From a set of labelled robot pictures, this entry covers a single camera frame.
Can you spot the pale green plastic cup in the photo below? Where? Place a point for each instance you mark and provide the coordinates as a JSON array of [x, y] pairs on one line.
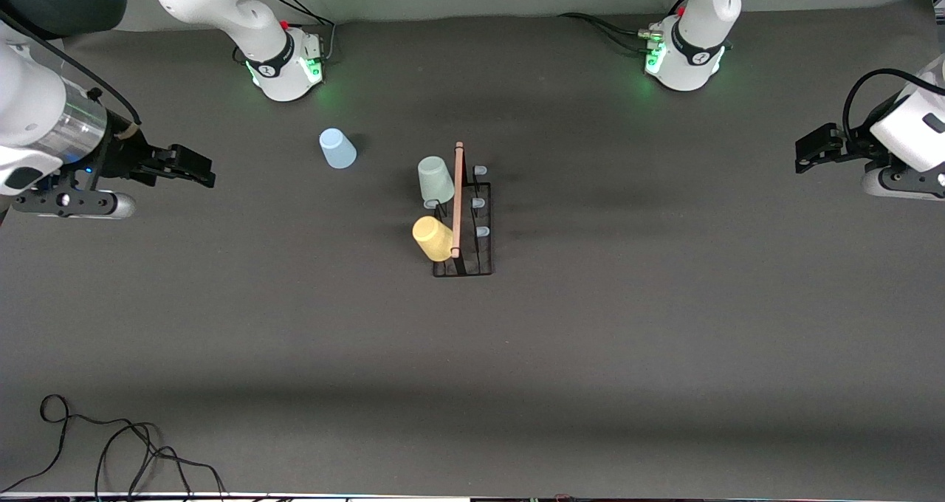
[[435, 181]]

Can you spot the dark grey table mat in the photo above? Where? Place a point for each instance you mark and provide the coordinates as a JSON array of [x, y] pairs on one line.
[[554, 376]]

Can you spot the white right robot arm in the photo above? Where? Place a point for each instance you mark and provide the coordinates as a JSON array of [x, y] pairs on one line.
[[244, 15]]

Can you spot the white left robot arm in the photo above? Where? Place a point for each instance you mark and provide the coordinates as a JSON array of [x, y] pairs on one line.
[[698, 22]]

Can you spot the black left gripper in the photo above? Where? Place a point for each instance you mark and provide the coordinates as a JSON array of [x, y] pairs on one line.
[[849, 150]]

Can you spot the yellow plastic cup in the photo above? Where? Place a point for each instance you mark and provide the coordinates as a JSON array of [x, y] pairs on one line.
[[433, 238]]

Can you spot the light blue plastic cup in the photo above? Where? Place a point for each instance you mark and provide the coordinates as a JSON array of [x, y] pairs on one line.
[[338, 150]]

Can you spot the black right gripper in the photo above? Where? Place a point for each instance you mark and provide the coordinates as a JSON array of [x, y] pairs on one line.
[[124, 155]]

